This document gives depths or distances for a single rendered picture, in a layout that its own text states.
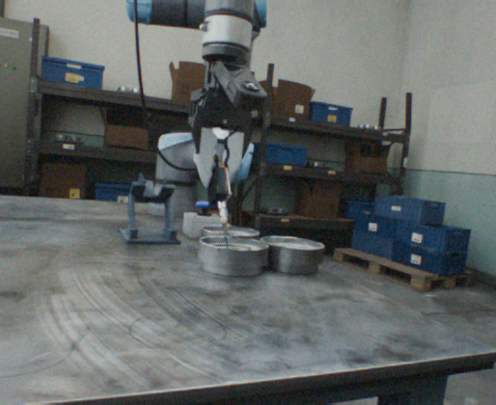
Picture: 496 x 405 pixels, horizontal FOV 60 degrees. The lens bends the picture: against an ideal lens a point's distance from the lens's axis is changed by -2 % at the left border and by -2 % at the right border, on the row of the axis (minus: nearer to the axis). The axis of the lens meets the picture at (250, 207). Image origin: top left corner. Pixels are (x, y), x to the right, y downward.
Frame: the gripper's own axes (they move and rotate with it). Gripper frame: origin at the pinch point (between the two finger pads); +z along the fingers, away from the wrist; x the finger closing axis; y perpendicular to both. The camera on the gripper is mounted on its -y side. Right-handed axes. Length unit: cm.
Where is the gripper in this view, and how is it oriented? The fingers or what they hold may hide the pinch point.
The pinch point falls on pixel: (217, 180)
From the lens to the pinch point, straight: 67.9
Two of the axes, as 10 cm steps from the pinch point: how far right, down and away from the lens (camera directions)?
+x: -9.1, -0.5, -4.0
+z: -1.0, 9.9, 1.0
